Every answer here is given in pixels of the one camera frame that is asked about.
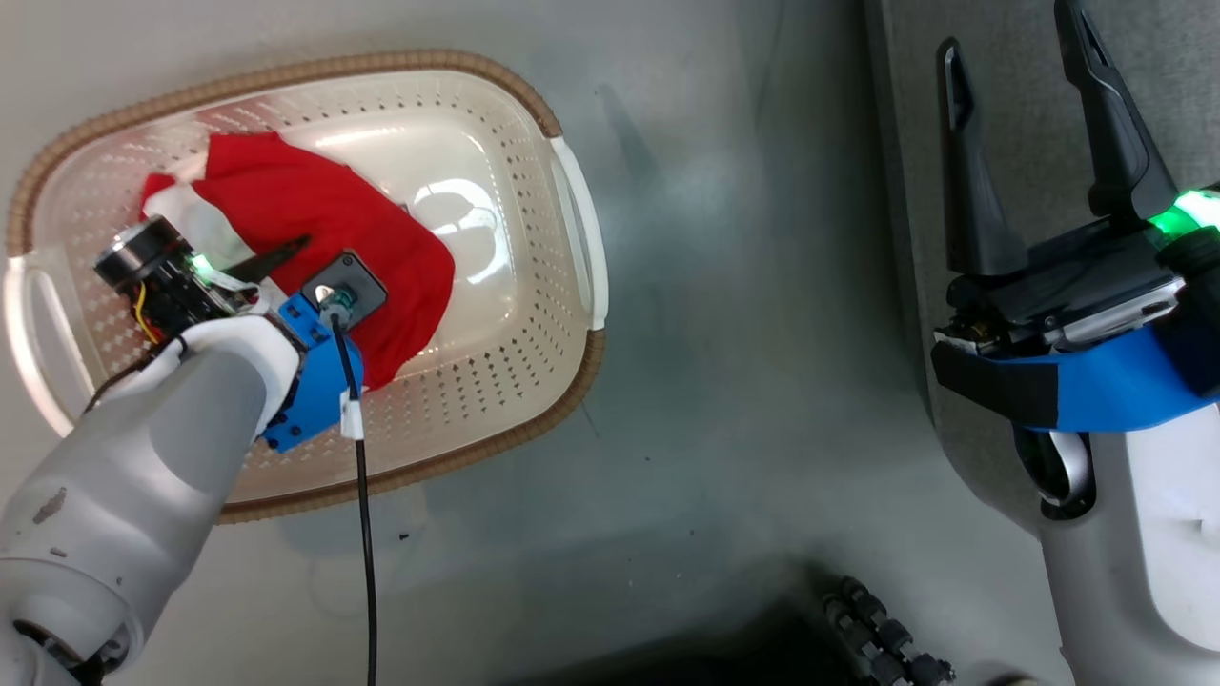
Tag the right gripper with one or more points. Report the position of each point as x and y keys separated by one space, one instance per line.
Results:
x=1077 y=286

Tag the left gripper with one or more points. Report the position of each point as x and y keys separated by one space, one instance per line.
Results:
x=162 y=276

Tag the red and white garment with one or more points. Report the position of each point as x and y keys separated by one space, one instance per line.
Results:
x=315 y=205

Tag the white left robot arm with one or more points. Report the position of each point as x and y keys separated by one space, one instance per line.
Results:
x=133 y=476

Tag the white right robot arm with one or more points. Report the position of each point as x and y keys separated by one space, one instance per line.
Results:
x=1144 y=572

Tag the beige perforated laundry basket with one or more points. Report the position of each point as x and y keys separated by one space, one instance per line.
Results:
x=515 y=314

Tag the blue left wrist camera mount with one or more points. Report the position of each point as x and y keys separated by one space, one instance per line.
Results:
x=310 y=381

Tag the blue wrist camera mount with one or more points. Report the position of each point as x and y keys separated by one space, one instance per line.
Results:
x=1106 y=386
x=310 y=381

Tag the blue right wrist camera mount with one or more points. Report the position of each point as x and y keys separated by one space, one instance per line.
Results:
x=1106 y=386

